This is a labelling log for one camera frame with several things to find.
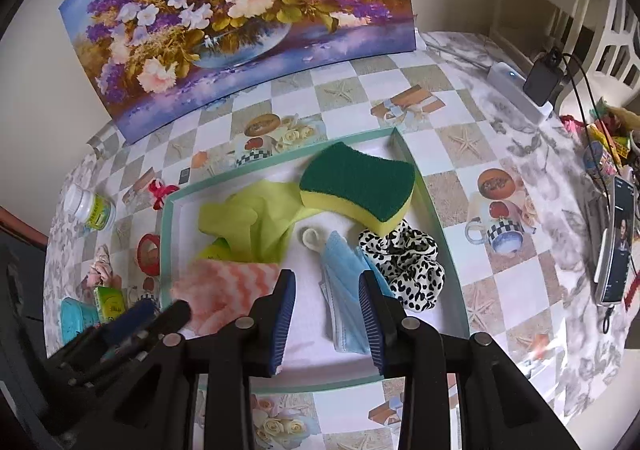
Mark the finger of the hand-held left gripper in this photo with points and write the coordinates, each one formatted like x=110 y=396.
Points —
x=167 y=321
x=130 y=322

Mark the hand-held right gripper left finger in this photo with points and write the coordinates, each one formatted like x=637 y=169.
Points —
x=282 y=325

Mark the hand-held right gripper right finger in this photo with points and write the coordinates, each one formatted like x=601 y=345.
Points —
x=372 y=325

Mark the blue face mask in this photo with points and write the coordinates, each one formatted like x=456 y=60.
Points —
x=340 y=290

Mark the pink patterned cloth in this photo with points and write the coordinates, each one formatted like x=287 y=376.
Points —
x=102 y=270

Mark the pink chevron towel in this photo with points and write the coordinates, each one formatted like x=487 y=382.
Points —
x=225 y=290

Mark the leopard print scrunchie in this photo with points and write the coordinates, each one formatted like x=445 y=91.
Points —
x=405 y=265

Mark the yellow-green cloth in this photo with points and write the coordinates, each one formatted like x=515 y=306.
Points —
x=250 y=215

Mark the yellow and green sponge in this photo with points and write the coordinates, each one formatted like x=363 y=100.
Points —
x=355 y=180

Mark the teal cardboard tray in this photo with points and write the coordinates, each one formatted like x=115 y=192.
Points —
x=280 y=174

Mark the small green carton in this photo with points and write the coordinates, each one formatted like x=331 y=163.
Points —
x=110 y=305

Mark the teal plastic toy box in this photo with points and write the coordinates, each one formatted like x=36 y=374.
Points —
x=77 y=320

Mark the red tape roll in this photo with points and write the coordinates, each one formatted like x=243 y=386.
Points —
x=150 y=239

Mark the dark cabinet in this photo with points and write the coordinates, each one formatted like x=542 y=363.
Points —
x=20 y=330

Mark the white pill bottle green label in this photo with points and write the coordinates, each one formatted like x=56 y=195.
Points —
x=90 y=210

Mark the grey floral tablecloth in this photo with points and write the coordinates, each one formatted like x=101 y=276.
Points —
x=550 y=190

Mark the checkered printed table cover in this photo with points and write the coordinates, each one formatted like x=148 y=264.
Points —
x=450 y=94

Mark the smartphone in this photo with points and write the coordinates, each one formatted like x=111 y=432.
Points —
x=617 y=250

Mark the white power strip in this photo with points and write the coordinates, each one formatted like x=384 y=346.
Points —
x=510 y=79

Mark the pile of snack packets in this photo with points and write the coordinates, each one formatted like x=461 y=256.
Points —
x=610 y=144

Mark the black power adapter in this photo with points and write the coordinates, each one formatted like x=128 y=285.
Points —
x=542 y=77

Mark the floral painting poster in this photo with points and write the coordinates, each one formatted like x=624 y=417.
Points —
x=225 y=4

